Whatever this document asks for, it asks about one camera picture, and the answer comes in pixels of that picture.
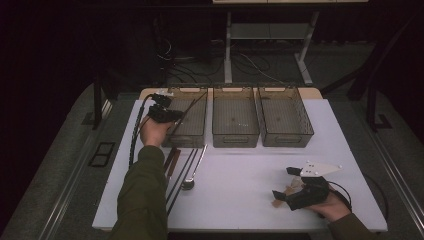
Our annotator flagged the wooden spoon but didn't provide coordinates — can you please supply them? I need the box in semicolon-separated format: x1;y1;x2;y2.
271;178;304;209

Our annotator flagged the right hand-held gripper black cable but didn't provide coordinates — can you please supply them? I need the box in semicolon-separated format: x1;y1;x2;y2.
328;180;353;213

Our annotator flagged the left hand-held gripper black cable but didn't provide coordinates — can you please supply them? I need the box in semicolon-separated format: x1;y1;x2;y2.
128;94;158;168

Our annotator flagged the white table cover board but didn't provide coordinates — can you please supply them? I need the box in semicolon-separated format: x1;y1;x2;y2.
92;98;389;233

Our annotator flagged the aluminium floor rail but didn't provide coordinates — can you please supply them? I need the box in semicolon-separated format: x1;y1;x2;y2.
38;99;114;240
359;123;424;229

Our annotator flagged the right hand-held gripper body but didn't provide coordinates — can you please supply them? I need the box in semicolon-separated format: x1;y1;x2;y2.
285;160;343;212

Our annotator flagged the hand-held gripper black cable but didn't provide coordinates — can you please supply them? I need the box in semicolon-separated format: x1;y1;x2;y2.
128;94;158;168
328;180;353;213

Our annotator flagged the smoky clear plastic bin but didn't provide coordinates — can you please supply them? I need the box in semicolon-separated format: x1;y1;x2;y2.
212;86;260;149
257;85;315;148
156;86;209;149

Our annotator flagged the black chopstick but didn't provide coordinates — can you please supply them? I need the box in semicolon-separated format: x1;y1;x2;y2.
164;148;196;202
166;148;200;215

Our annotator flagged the brown-handled knife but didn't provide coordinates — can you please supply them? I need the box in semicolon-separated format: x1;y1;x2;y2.
165;149;182;184

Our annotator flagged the grey metal desk frame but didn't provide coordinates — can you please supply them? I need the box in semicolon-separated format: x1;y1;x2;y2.
223;11;320;87

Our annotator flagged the metal spoon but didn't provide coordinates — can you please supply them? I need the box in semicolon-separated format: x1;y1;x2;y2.
181;144;209;191

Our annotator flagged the person's right hand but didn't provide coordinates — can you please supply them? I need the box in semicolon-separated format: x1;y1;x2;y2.
306;191;351;223

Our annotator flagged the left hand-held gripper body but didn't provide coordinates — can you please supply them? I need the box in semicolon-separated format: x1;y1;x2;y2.
148;89;175;124

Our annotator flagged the person's left hand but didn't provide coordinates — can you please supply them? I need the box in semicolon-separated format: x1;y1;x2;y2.
139;116;174;148

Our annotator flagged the tangle of floor cables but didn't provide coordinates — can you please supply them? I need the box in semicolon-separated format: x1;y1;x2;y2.
156;36;284;85

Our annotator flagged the black metal stand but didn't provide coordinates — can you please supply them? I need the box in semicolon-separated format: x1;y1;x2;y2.
321;13;424;133
92;73;116;131

